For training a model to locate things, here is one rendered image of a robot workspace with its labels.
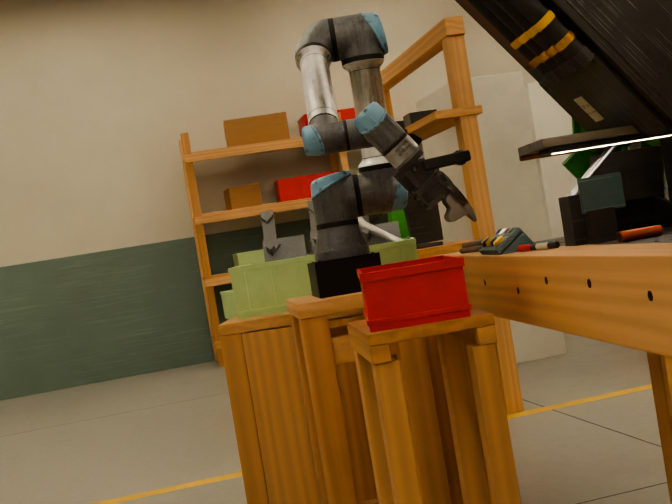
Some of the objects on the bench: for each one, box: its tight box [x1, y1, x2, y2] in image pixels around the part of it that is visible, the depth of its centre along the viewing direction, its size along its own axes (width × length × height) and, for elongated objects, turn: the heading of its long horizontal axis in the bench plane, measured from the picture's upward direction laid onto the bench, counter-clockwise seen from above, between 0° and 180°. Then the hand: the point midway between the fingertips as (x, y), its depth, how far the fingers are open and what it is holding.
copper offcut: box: [617, 225, 663, 243], centre depth 179 cm, size 9×2×2 cm
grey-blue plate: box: [577, 172, 626, 244], centre depth 192 cm, size 10×2×14 cm
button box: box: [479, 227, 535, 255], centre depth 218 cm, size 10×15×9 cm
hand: (474, 215), depth 212 cm, fingers closed
